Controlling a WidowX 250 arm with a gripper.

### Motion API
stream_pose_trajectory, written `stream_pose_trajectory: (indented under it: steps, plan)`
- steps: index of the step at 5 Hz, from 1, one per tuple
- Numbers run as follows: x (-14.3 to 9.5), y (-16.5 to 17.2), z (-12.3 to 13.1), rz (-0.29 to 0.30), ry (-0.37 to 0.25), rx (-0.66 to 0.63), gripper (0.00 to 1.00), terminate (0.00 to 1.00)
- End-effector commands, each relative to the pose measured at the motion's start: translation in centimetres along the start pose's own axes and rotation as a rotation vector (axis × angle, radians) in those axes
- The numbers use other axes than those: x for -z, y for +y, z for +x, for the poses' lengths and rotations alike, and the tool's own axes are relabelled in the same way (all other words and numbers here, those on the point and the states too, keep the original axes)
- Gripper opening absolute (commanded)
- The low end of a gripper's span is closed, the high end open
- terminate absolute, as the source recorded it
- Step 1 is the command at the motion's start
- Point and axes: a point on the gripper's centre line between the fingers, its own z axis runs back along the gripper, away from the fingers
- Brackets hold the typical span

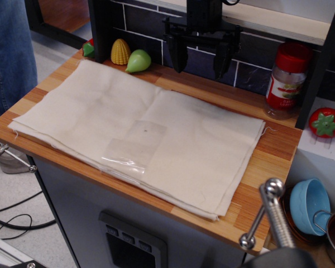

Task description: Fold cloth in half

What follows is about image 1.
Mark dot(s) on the clear tape patch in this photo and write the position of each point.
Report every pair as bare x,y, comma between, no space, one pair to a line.
130,156

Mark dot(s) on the right metal clamp screw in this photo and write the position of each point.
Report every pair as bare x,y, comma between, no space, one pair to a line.
271,191

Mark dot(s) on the red toy tomato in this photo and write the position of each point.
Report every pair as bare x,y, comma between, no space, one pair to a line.
322,122

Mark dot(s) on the metal clamp screw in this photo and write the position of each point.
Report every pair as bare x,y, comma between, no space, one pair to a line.
271,191
5,149

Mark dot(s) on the grey shoe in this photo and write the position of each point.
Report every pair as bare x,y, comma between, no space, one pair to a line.
10,165

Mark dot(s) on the grey toy oven cabinet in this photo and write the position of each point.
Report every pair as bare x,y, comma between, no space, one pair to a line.
105,229

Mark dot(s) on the blue plastic bowl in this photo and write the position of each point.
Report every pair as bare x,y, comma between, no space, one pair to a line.
310,207

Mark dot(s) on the green toy pear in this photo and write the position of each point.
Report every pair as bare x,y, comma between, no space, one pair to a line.
139,60

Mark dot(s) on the black vertical post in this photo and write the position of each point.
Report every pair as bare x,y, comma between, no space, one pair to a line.
102,30

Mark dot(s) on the yellow toy corn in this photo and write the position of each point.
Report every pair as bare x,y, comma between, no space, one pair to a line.
120,52

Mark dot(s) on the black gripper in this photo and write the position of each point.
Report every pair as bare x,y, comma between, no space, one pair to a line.
203,25

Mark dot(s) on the person leg in jeans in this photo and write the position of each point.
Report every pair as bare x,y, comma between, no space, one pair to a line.
18,71

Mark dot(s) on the red lid spice jar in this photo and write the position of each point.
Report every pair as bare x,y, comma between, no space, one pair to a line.
287,78

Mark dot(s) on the cream folded cloth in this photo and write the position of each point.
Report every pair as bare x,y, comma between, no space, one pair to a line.
200,161

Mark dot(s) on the black right shelf post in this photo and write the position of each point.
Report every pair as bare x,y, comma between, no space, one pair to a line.
317,77

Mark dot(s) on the left metal clamp screw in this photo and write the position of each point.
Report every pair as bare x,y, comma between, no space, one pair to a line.
5,149

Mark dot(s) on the wooden upper shelf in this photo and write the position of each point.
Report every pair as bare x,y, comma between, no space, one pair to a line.
307,21

